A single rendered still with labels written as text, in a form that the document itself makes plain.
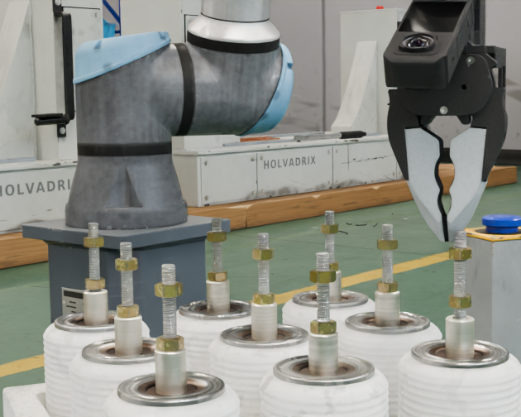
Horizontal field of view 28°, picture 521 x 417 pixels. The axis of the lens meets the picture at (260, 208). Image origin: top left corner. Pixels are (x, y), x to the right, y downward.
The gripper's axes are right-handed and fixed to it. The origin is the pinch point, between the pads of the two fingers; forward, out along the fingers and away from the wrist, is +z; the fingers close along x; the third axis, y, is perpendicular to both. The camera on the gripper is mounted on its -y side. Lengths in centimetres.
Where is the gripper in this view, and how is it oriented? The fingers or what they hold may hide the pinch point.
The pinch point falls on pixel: (445, 227)
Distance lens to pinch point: 81.8
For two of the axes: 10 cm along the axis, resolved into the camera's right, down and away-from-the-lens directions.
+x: -9.3, -0.3, 3.6
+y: 3.6, -1.1, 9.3
